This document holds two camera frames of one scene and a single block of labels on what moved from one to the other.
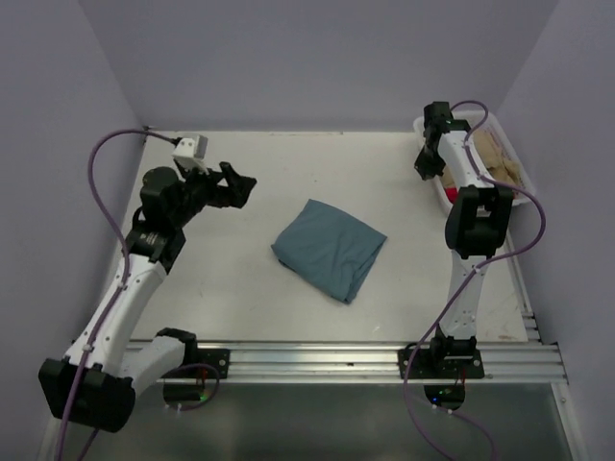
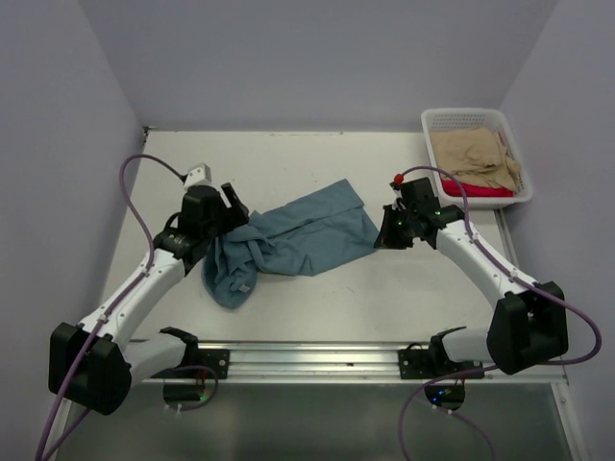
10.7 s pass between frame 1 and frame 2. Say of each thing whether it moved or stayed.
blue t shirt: moved
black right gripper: moved
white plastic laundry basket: stayed
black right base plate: stayed
